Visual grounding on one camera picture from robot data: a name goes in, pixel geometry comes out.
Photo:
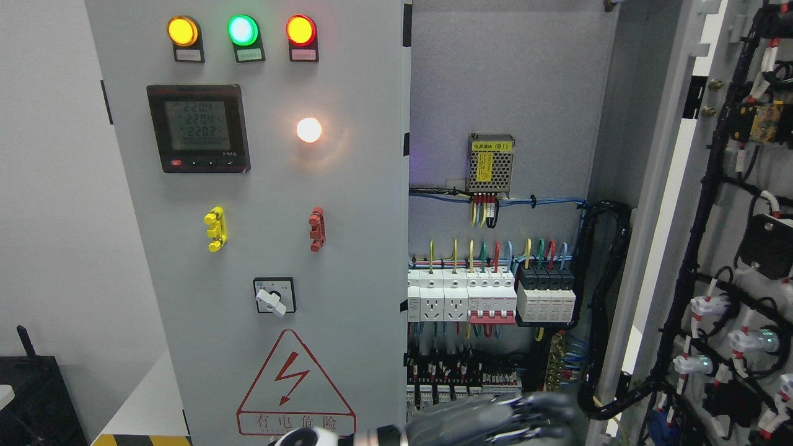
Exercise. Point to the red electric hazard warning sticker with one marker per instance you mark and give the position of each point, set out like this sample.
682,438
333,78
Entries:
293,391

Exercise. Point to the black digital power meter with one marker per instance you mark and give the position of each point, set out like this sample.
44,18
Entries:
199,128

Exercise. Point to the red indicator lamp left door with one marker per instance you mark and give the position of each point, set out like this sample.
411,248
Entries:
301,30

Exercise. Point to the green indicator lamp left door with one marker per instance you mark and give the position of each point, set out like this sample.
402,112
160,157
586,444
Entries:
243,30

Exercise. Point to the grey cabinet door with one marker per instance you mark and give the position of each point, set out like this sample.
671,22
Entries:
698,350
354,79

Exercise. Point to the brass ground terminal bar right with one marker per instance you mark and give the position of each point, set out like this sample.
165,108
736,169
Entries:
556,360

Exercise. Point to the white glowing indicator lamp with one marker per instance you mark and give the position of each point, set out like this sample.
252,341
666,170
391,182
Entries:
309,130

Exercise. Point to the black white surge protector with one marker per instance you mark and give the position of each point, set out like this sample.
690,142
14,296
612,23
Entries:
545,298

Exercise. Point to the robot forearm with silver wrist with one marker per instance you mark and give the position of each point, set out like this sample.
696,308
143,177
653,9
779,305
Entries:
386,435

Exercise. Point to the white socket module row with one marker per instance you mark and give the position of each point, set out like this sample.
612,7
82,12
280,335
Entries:
437,295

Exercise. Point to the yellow indicator lamp left door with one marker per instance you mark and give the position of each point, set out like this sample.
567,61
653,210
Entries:
183,31

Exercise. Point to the black box at left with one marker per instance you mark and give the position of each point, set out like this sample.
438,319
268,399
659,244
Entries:
41,411

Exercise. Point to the red terminal handle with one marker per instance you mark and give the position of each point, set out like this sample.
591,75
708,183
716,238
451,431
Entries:
317,231

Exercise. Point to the red handled circuit breaker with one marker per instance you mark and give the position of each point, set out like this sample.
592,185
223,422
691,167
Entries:
491,298

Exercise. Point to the yellow terminal handle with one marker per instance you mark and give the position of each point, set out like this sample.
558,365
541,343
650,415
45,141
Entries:
215,221

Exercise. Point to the perforated metal power supply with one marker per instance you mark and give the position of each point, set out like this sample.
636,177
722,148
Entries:
490,163

